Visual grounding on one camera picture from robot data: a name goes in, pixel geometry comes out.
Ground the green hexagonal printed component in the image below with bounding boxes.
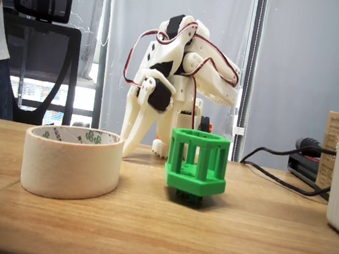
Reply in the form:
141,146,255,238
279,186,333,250
160,126,233,207

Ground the orange black table clamp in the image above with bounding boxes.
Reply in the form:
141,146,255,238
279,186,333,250
155,109,215,146

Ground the beige masking tape roll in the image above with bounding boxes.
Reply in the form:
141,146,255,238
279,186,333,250
18,120,126,207

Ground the black mesh office chair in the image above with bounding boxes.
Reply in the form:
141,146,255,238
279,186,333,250
0,0,87,130

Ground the black power supply box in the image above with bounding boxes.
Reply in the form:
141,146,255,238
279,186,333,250
283,149,337,202

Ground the brown cardboard box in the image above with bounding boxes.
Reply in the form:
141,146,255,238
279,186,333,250
315,109,339,191

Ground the red white servo cable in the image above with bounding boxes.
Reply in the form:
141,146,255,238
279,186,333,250
120,25,170,92

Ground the grey window frame post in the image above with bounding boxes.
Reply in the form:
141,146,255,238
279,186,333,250
88,0,115,130

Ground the grey vertical partition post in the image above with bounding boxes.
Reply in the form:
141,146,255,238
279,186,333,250
232,0,268,164

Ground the thin black cable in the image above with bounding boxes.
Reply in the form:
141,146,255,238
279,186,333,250
238,159,334,199

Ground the black cable with thick plug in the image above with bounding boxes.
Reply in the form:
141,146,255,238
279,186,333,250
239,129,339,175

